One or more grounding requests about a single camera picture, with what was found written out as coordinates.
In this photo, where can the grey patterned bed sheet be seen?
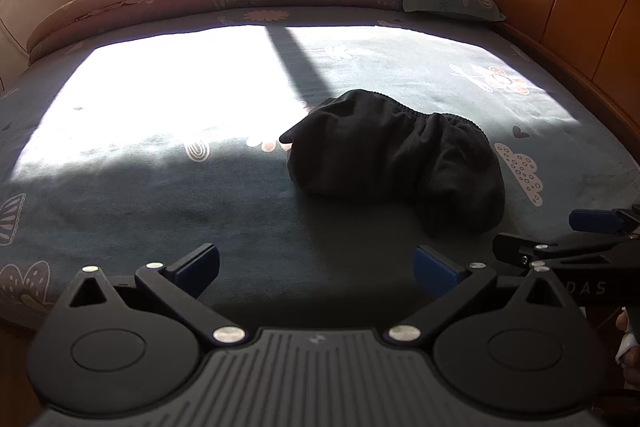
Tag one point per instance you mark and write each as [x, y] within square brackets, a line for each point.
[143, 143]

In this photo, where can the person right hand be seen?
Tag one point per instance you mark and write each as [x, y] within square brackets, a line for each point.
[627, 355]

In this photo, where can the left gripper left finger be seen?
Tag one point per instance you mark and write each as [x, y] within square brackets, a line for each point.
[176, 288]

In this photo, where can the black sweatpants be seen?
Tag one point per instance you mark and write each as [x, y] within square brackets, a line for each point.
[364, 146]

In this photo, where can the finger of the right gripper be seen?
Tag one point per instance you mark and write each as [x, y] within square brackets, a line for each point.
[615, 221]
[518, 251]

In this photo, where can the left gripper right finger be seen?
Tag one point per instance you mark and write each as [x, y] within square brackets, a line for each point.
[455, 290]

